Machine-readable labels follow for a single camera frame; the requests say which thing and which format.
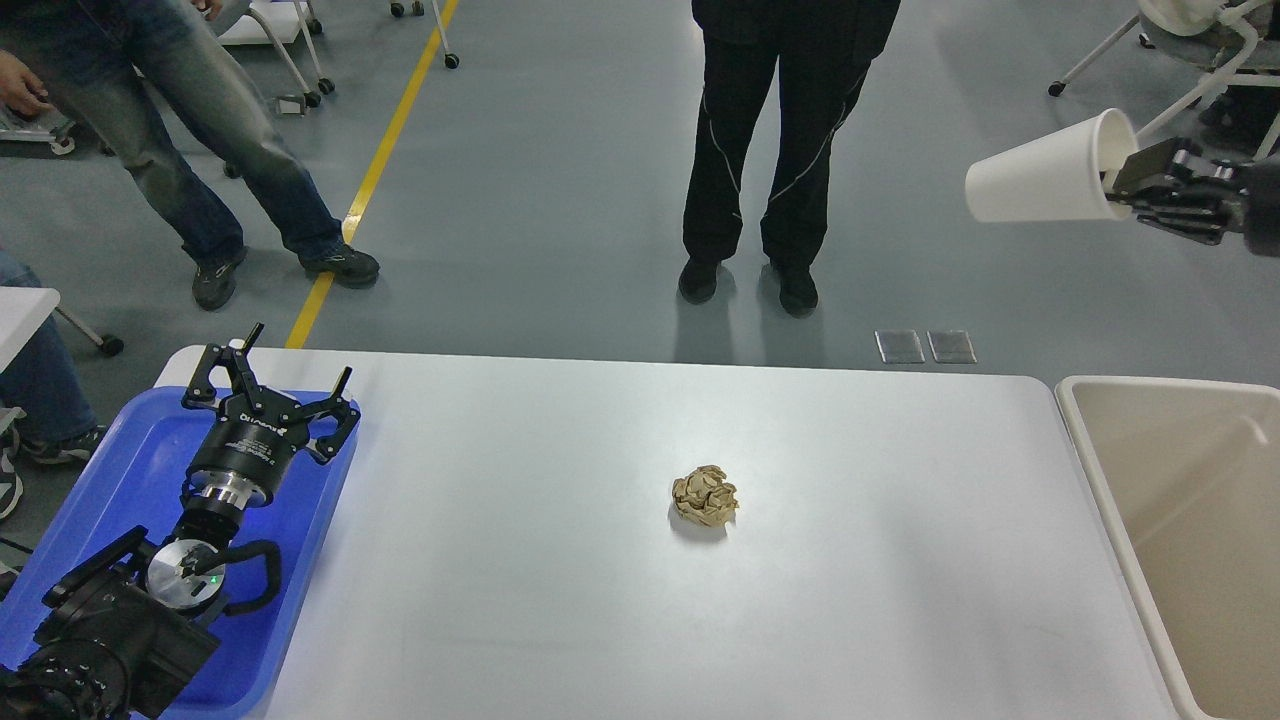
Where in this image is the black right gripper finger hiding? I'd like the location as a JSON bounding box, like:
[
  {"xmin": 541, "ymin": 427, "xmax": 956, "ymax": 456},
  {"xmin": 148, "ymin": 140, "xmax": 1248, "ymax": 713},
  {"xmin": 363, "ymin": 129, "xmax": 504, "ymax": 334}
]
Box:
[
  {"xmin": 1134, "ymin": 196, "xmax": 1247, "ymax": 246},
  {"xmin": 1102, "ymin": 137, "xmax": 1245, "ymax": 197}
]

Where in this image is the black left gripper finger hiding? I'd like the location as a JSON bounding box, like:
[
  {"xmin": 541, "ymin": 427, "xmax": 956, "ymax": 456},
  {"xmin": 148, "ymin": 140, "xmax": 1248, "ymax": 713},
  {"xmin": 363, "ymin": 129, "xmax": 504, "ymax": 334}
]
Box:
[
  {"xmin": 291, "ymin": 366, "xmax": 361, "ymax": 466},
  {"xmin": 180, "ymin": 323, "xmax": 265, "ymax": 411}
]

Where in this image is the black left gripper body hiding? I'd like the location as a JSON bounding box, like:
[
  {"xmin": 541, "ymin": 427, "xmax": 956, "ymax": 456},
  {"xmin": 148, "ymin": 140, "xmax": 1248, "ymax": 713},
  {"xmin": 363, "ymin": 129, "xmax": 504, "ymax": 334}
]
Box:
[{"xmin": 186, "ymin": 389, "xmax": 303, "ymax": 507}]

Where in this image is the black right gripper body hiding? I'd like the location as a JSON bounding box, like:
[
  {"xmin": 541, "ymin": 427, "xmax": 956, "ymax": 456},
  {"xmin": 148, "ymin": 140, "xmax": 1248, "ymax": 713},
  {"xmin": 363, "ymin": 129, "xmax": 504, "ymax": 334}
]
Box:
[{"xmin": 1239, "ymin": 158, "xmax": 1279, "ymax": 258}]

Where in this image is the white paper cup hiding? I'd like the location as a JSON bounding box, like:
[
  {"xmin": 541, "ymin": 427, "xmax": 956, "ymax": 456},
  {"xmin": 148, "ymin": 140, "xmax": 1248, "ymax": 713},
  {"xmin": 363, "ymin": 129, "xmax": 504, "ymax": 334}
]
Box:
[{"xmin": 964, "ymin": 109, "xmax": 1138, "ymax": 223}]

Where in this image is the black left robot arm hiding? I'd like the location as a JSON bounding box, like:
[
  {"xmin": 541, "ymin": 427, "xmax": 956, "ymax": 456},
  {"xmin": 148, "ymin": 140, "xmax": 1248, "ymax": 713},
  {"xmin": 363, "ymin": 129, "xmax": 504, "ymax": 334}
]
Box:
[{"xmin": 3, "ymin": 340, "xmax": 361, "ymax": 719}]

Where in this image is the white chair at right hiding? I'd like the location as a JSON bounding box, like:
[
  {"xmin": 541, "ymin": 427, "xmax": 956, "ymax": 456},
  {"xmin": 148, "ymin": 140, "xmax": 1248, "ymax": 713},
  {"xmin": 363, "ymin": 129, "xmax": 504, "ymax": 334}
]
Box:
[{"xmin": 1047, "ymin": 1, "xmax": 1277, "ymax": 160}]

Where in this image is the white chair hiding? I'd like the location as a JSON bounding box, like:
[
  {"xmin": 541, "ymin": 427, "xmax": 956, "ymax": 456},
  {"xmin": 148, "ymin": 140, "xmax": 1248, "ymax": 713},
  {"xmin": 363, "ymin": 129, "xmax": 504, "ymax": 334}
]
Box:
[
  {"xmin": 1047, "ymin": 1, "xmax": 1277, "ymax": 160},
  {"xmin": 209, "ymin": 1, "xmax": 335, "ymax": 117}
]

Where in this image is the seated person in jeans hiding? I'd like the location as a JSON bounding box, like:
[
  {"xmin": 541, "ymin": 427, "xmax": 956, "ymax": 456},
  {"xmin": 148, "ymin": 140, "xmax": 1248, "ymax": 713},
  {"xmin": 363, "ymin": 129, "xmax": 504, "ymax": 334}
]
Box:
[{"xmin": 0, "ymin": 250, "xmax": 109, "ymax": 521}]

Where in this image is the white side table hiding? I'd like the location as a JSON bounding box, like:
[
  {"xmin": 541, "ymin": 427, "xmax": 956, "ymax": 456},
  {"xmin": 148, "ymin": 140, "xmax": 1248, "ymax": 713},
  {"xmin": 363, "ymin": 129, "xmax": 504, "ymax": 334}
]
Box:
[{"xmin": 1, "ymin": 286, "xmax": 61, "ymax": 372}]

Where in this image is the beige plastic bin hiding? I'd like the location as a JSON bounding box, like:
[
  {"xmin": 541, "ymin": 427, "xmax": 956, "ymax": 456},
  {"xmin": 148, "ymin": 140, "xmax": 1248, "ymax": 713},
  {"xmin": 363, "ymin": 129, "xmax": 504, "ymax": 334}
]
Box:
[{"xmin": 1056, "ymin": 375, "xmax": 1279, "ymax": 719}]

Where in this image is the right metal floor plate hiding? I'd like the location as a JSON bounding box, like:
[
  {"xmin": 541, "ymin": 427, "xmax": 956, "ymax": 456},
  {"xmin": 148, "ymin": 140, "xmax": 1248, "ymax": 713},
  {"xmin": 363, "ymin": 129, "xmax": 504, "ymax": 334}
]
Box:
[{"xmin": 927, "ymin": 331, "xmax": 978, "ymax": 365}]

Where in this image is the metal floor plate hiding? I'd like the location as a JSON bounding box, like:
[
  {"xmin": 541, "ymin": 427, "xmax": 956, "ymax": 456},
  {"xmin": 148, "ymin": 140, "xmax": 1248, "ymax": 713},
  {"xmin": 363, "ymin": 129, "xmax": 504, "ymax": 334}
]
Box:
[
  {"xmin": 874, "ymin": 329, "xmax": 925, "ymax": 365},
  {"xmin": 927, "ymin": 331, "xmax": 978, "ymax": 365}
]

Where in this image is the person in blue jeans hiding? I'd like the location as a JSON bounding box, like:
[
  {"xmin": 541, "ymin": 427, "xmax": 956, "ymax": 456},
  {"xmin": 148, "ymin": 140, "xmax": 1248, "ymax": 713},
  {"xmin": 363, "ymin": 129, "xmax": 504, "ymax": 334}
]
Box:
[{"xmin": 0, "ymin": 0, "xmax": 381, "ymax": 313}]

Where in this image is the left metal floor plate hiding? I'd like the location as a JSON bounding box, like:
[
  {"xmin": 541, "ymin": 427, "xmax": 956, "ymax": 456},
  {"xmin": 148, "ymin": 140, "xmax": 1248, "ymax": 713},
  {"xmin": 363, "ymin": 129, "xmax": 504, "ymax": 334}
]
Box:
[{"xmin": 874, "ymin": 329, "xmax": 925, "ymax": 365}]

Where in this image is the person in black clothes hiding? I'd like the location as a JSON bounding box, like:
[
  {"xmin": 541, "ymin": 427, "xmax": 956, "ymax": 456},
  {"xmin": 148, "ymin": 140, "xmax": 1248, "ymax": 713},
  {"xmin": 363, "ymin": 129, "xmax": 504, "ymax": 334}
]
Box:
[{"xmin": 678, "ymin": 1, "xmax": 900, "ymax": 316}]

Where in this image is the crumpled brown paper ball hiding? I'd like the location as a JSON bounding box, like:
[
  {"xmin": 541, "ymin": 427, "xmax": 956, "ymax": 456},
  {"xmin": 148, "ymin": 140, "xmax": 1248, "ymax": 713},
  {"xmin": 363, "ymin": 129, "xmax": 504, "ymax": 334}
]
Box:
[{"xmin": 671, "ymin": 465, "xmax": 739, "ymax": 527}]

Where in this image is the white chair at left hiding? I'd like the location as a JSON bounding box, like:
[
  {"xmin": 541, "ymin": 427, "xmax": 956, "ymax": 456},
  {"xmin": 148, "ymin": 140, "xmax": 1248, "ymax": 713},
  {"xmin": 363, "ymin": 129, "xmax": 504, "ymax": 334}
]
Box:
[{"xmin": 209, "ymin": 1, "xmax": 335, "ymax": 117}]

